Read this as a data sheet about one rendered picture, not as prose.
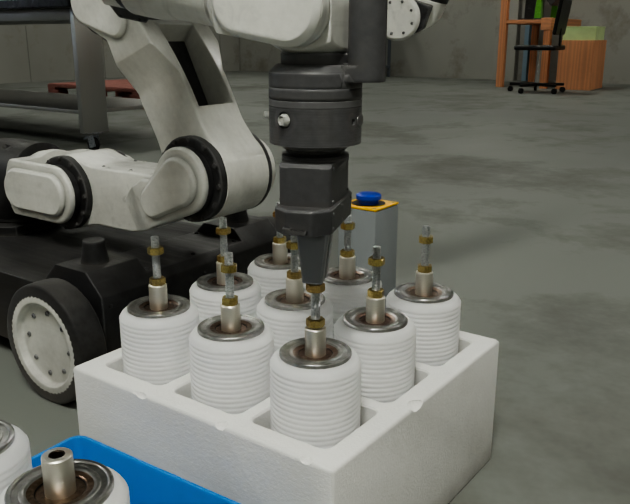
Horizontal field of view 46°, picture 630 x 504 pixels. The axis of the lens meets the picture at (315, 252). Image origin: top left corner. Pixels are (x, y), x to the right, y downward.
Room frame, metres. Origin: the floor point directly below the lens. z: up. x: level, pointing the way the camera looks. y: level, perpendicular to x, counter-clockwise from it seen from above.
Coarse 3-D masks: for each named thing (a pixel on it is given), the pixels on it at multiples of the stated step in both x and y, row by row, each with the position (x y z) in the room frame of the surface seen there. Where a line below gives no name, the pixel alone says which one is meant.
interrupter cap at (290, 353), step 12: (288, 348) 0.73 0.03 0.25; (300, 348) 0.73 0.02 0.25; (336, 348) 0.73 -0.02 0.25; (348, 348) 0.72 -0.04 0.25; (288, 360) 0.69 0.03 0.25; (300, 360) 0.70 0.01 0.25; (312, 360) 0.70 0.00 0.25; (324, 360) 0.69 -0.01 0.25; (336, 360) 0.70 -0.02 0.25; (348, 360) 0.70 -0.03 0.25
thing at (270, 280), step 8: (248, 272) 1.04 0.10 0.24; (256, 272) 1.02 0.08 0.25; (264, 272) 1.01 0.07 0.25; (272, 272) 1.01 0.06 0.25; (280, 272) 1.01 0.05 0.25; (256, 280) 1.01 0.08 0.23; (264, 280) 1.00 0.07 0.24; (272, 280) 1.00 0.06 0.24; (280, 280) 1.00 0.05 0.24; (264, 288) 1.01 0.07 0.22; (272, 288) 1.00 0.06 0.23; (280, 288) 1.00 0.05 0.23; (264, 296) 1.01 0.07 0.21
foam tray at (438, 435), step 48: (480, 336) 0.94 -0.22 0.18; (96, 384) 0.81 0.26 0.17; (144, 384) 0.79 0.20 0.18; (432, 384) 0.79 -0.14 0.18; (480, 384) 0.88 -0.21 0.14; (96, 432) 0.82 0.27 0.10; (144, 432) 0.77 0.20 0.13; (192, 432) 0.72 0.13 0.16; (240, 432) 0.68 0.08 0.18; (384, 432) 0.69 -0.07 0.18; (432, 432) 0.77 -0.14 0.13; (480, 432) 0.89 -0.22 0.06; (192, 480) 0.72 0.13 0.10; (240, 480) 0.68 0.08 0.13; (288, 480) 0.64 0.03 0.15; (336, 480) 0.61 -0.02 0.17; (384, 480) 0.69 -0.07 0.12; (432, 480) 0.78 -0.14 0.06
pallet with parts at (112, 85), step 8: (112, 80) 7.37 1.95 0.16; (120, 80) 7.37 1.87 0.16; (48, 88) 6.93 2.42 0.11; (56, 88) 6.88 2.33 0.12; (64, 88) 6.95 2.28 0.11; (72, 88) 7.02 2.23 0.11; (112, 88) 6.37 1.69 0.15; (120, 88) 6.31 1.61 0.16; (128, 88) 6.26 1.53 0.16; (120, 96) 7.48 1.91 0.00; (128, 96) 6.83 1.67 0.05; (136, 96) 6.19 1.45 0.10
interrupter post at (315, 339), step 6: (306, 330) 0.71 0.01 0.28; (312, 330) 0.71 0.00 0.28; (318, 330) 0.71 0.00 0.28; (324, 330) 0.71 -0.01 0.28; (306, 336) 0.71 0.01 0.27; (312, 336) 0.71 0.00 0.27; (318, 336) 0.71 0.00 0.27; (324, 336) 0.71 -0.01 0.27; (306, 342) 0.71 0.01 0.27; (312, 342) 0.71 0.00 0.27; (318, 342) 0.71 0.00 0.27; (324, 342) 0.71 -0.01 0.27; (306, 348) 0.71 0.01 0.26; (312, 348) 0.71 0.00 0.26; (318, 348) 0.71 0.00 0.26; (324, 348) 0.71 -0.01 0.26; (306, 354) 0.71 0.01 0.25; (312, 354) 0.71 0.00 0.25; (318, 354) 0.71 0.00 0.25; (324, 354) 0.71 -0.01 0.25
